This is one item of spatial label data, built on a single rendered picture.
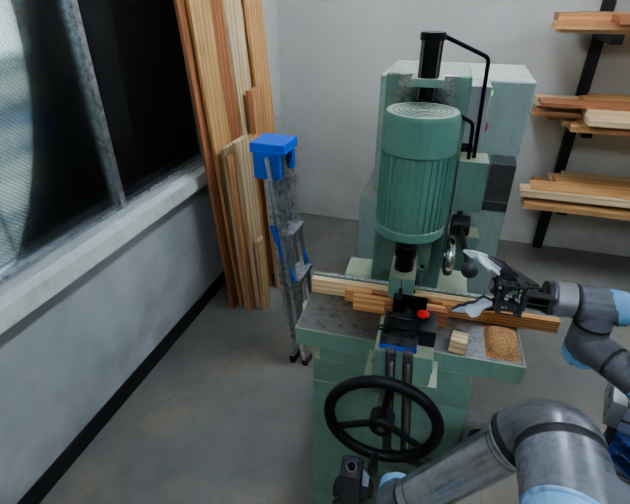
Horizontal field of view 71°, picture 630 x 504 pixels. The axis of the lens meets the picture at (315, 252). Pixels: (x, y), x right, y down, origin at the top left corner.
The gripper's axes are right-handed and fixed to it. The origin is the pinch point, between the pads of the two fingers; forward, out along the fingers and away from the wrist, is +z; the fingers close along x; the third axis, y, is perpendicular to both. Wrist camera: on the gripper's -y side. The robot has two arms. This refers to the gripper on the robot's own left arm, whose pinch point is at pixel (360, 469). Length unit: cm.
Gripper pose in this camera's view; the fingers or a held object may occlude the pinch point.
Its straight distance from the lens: 120.9
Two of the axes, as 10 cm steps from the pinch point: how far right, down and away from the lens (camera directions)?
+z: 2.8, -0.2, 9.6
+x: 9.6, 0.9, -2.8
